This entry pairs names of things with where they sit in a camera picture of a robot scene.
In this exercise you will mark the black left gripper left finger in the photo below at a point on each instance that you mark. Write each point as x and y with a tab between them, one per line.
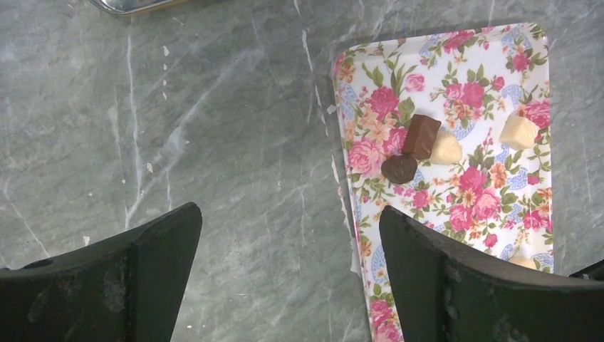
128	287

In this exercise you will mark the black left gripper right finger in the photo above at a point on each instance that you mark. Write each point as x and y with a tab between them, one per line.
445	290

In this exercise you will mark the floral rectangular tray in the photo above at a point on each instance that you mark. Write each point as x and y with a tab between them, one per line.
495	199

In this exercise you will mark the silver tin lid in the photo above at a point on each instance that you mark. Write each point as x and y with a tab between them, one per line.
130	7

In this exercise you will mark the white heart chocolate bottom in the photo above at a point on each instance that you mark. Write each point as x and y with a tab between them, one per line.
524	262

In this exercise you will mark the dark heart chocolate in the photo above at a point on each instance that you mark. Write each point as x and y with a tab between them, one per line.
399	169

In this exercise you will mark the white round chocolate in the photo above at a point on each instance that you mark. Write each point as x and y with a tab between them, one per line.
446	149

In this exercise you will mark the dark rectangular chocolate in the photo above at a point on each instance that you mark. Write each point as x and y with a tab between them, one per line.
421	136

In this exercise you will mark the white cube chocolate right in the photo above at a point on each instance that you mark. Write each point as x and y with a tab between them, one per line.
519	133

